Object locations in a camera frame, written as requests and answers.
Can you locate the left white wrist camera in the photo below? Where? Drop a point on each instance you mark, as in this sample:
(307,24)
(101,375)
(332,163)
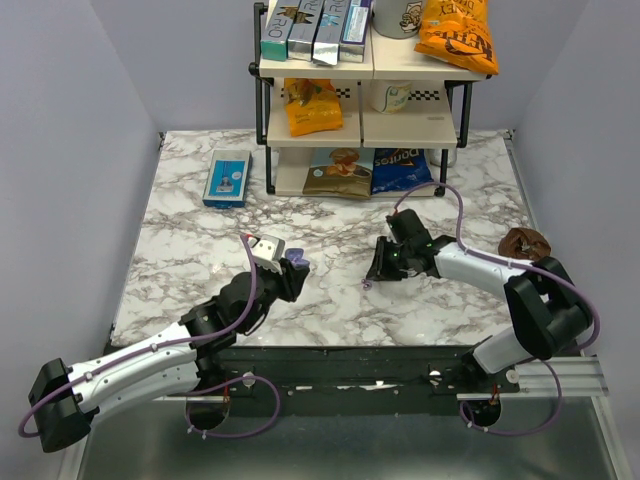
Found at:
(267,251)

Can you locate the lavender earbud charging case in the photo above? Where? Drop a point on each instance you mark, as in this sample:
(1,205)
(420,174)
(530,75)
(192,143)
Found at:
(296,257)

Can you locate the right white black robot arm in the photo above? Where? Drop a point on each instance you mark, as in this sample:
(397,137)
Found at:
(546,312)

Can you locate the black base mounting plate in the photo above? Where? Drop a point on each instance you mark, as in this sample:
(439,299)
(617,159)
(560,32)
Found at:
(331,381)

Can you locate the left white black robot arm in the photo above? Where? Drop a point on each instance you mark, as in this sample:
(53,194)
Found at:
(66,400)

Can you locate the brown snack bag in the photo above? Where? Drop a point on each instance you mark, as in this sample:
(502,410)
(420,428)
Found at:
(343,172)

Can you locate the purple blue toothpaste box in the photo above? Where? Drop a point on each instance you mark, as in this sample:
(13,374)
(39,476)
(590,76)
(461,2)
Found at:
(353,39)

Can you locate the aluminium rail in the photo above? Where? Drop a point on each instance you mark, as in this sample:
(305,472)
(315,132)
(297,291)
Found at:
(576,376)

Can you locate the orange snack bag middle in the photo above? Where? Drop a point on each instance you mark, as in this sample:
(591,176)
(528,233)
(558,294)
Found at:
(311,105)

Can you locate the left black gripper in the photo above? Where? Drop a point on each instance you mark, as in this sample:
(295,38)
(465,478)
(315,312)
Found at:
(291,281)

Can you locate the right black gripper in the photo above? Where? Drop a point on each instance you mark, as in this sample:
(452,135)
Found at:
(379,269)

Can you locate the blue Doritos bag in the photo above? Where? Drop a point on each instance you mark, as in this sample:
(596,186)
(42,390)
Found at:
(396,169)

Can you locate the blue flat product box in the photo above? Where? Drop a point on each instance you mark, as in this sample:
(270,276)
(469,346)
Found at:
(228,179)

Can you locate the orange chip bag top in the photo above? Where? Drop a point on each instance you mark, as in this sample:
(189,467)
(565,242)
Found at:
(458,32)

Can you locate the beige black three-tier shelf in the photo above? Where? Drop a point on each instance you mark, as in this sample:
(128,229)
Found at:
(437,116)

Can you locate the white printed mug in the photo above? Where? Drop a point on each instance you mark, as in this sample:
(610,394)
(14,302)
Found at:
(397,19)

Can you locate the white yogurt cup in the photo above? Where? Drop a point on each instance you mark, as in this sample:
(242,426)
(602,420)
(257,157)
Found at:
(389,96)

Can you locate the teal toothpaste box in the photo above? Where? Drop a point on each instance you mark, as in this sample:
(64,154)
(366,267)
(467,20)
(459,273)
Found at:
(274,39)

